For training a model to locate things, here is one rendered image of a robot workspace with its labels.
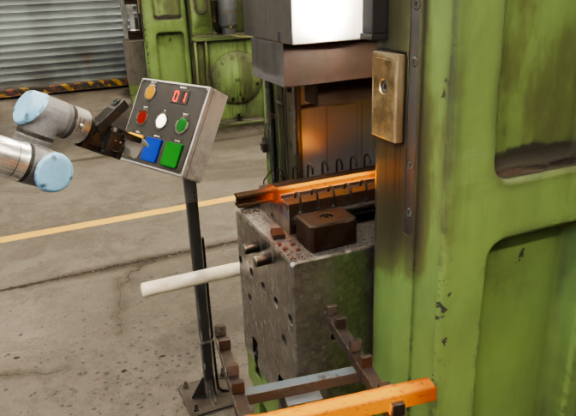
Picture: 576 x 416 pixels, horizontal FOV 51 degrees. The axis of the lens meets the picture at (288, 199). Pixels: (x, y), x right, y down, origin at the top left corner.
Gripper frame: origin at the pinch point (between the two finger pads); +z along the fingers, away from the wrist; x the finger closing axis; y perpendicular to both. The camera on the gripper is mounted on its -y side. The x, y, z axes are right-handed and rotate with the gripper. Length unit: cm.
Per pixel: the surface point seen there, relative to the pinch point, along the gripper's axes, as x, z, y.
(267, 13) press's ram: 46, -14, -33
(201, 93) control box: 3.6, 10.9, -19.3
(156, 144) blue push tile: -8.1, 10.2, -1.3
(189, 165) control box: 6.8, 12.6, 2.0
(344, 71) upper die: 60, 2, -27
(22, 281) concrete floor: -160, 71, 82
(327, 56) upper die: 58, -3, -28
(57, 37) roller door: -685, 307, -147
